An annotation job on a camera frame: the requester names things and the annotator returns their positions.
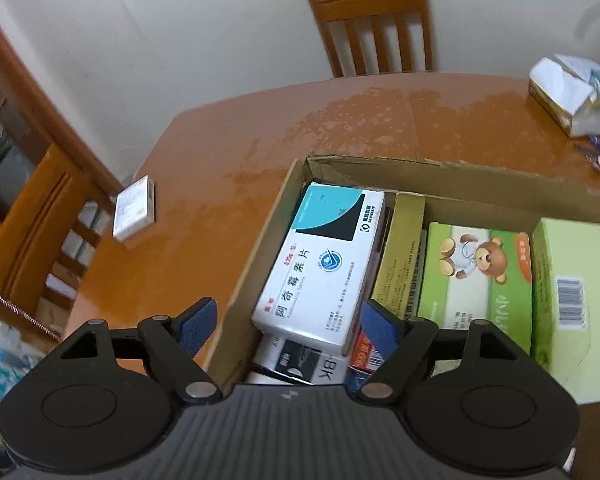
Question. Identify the long gold box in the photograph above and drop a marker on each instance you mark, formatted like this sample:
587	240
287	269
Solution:
400	255

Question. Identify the brown cardboard box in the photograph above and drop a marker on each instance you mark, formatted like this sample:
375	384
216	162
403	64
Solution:
250	285

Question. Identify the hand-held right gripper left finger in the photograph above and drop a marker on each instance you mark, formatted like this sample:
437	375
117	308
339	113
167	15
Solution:
197	327

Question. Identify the wooden desktop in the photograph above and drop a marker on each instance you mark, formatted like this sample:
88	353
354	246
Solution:
280	125

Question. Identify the plain white medicine box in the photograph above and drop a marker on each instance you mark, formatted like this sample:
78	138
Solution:
132	207

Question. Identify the white tissue pack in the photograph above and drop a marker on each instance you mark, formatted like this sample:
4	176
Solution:
560	90

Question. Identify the red medicine box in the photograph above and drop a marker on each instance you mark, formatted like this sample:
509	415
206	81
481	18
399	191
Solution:
362	355

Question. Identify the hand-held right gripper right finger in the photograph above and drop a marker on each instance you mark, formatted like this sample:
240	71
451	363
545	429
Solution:
380	332

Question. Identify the green bear medicine box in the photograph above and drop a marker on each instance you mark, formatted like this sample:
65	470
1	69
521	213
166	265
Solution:
475	280

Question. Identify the wooden chair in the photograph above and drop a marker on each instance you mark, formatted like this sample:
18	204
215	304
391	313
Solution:
370	5
35	220

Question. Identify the teal black white medicine box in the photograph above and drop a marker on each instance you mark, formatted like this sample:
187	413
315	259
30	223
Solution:
320	260

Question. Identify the black marker pen box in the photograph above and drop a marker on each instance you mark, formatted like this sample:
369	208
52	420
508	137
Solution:
310	365

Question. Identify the light green barcode box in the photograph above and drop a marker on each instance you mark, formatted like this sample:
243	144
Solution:
575	310

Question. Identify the wooden door frame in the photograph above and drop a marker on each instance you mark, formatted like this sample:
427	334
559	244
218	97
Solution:
45	90

